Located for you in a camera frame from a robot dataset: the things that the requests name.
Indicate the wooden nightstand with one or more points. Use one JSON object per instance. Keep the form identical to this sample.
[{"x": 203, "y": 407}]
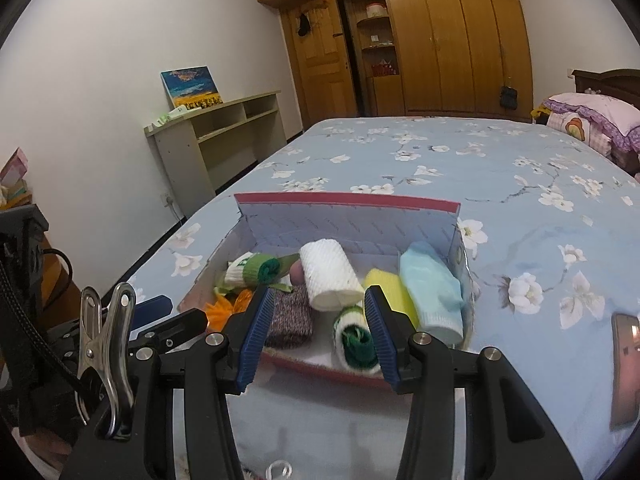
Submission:
[{"x": 55, "y": 285}]

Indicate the person's left forearm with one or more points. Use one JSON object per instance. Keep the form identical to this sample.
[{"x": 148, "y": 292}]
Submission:
[{"x": 45, "y": 444}]

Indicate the purple frilled pillow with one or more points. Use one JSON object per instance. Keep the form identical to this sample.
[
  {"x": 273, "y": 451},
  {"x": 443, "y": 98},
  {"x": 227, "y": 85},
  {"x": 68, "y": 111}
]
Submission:
[{"x": 595, "y": 107}]

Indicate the black item hanging on door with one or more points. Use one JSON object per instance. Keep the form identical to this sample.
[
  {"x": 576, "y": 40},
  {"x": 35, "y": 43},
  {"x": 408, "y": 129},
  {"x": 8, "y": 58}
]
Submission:
[{"x": 303, "y": 25}]

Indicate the smartphone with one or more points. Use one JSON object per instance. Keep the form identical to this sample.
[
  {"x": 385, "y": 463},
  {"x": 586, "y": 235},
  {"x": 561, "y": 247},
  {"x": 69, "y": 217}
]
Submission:
[{"x": 625, "y": 370}]

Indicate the orange knit item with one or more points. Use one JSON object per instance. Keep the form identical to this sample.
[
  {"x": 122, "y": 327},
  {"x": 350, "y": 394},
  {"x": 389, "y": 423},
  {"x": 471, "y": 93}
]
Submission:
[{"x": 225, "y": 310}]

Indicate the white round box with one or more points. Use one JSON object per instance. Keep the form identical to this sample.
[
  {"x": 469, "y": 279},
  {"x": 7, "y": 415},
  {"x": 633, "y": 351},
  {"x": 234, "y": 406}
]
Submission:
[{"x": 376, "y": 10}]

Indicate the yellow plush toy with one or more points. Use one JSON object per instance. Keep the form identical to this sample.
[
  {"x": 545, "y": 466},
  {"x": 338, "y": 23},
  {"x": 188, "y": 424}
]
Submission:
[{"x": 537, "y": 112}]

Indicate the white waffle sock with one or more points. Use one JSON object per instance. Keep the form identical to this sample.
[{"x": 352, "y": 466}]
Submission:
[{"x": 327, "y": 270}]

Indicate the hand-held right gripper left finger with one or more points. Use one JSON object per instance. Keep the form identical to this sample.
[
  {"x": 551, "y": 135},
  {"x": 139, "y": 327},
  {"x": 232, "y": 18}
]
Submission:
[{"x": 255, "y": 330}]

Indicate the light blue sock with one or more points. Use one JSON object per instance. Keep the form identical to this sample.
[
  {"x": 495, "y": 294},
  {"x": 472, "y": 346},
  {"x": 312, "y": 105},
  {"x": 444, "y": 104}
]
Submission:
[{"x": 432, "y": 290}]

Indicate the cartoon print pillow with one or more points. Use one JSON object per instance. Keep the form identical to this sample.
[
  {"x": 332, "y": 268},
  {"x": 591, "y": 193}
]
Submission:
[{"x": 570, "y": 130}]

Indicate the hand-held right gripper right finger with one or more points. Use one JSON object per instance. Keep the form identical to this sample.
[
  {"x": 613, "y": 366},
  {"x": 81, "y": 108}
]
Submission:
[{"x": 380, "y": 330}]

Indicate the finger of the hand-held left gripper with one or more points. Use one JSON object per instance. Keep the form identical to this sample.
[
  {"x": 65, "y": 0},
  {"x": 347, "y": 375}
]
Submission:
[
  {"x": 175, "y": 327},
  {"x": 152, "y": 310}
]

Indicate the white wall socket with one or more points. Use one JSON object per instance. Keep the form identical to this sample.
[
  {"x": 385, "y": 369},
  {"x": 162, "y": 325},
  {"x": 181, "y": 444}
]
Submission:
[{"x": 168, "y": 200}]

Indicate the dark wooden headboard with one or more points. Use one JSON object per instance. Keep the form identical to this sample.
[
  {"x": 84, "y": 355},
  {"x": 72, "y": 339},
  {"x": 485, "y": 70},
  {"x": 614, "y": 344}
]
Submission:
[{"x": 610, "y": 80}]

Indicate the pink soft ball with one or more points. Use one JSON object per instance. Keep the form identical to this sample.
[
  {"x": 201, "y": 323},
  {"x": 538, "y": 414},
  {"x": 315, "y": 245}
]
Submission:
[{"x": 297, "y": 275}]

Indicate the green white striped sock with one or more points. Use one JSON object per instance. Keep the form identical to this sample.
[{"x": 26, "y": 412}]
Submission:
[{"x": 245, "y": 270}]

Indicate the yellow sock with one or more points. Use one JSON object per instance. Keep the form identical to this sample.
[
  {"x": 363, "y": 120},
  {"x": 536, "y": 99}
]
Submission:
[{"x": 395, "y": 295}]

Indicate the beige shelf unit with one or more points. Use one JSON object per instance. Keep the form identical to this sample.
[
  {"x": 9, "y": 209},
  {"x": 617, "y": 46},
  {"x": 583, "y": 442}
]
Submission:
[{"x": 180, "y": 160}]

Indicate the green white packet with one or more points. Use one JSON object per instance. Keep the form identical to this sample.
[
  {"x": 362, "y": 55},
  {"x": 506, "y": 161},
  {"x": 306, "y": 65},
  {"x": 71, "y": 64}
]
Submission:
[{"x": 167, "y": 119}]

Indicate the wooden door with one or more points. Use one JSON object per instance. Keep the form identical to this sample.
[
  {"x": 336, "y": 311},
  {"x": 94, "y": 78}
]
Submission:
[{"x": 320, "y": 70}]

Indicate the blue and yellow painting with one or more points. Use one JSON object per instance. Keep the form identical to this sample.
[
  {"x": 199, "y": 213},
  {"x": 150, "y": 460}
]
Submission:
[{"x": 190, "y": 85}]

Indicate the green white sock roll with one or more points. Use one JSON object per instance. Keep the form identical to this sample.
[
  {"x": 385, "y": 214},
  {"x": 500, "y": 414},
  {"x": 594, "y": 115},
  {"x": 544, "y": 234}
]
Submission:
[{"x": 355, "y": 340}]

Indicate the small black hanging bag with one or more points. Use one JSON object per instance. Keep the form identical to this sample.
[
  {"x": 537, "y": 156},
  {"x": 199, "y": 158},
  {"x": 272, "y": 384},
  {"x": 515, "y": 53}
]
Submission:
[{"x": 509, "y": 96}]

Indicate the red items on shelf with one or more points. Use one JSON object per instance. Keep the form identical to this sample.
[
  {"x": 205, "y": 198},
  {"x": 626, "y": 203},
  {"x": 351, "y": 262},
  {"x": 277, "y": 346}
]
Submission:
[{"x": 385, "y": 68}]

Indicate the metal spring clip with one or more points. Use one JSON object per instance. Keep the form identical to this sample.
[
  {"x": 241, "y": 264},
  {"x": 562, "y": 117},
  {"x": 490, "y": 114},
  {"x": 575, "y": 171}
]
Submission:
[{"x": 117, "y": 320}]

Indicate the red cardboard box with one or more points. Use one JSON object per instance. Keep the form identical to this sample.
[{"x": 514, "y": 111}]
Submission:
[{"x": 350, "y": 225}]

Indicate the pink tissue box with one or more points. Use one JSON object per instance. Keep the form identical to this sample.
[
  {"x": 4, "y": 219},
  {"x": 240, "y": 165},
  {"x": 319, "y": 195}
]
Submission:
[{"x": 14, "y": 165}]

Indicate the wooden wardrobe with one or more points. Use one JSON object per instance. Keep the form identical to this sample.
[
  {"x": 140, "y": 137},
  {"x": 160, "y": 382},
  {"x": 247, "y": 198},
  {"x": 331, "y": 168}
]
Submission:
[{"x": 450, "y": 50}]

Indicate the blue floral bed sheet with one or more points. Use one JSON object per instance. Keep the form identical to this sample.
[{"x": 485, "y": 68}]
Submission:
[{"x": 525, "y": 220}]

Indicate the grey purple knit sock roll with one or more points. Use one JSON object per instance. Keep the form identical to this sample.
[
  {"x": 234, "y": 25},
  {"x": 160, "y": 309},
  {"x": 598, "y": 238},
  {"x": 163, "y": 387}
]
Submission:
[{"x": 292, "y": 317}]

